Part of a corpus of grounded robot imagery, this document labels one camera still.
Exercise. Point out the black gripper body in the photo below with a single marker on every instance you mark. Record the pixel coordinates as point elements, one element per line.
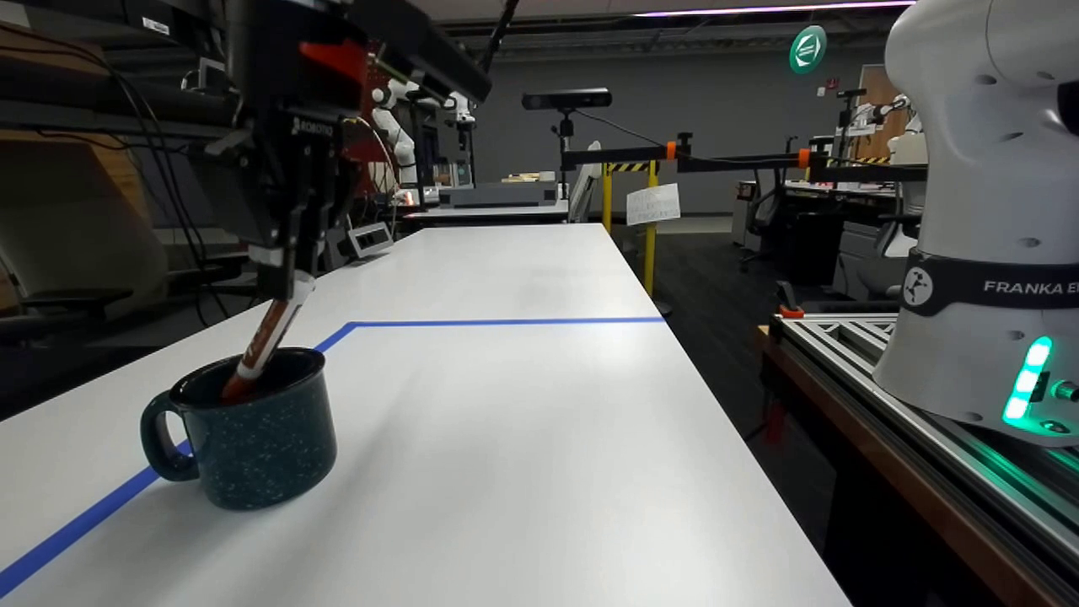
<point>303,161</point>

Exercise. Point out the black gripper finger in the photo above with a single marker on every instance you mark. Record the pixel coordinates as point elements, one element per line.
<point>316,249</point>
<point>287,237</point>

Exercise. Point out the red and white marker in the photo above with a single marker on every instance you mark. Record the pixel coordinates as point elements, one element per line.
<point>266,339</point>

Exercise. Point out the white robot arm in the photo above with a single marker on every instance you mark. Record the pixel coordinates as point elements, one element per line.
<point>989,304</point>

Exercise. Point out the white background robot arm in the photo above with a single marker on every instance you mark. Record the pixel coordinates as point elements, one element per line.
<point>371,135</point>

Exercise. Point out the dark teal speckled mug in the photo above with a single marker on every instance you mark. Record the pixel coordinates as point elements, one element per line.
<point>259,454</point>

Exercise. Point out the blue tape line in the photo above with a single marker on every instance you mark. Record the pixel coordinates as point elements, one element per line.
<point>99,512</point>

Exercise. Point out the white paper sign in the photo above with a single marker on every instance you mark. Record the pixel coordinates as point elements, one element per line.
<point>658,205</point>

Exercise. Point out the green round sign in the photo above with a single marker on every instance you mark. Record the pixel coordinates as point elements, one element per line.
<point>807,49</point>

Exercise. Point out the black stereo camera bar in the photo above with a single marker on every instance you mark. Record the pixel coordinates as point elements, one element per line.
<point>567,100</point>

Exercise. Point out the yellow black safety post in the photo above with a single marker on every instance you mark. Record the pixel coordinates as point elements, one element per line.
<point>608,173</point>

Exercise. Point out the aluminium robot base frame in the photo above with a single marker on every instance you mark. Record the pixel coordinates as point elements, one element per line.
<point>922,508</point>

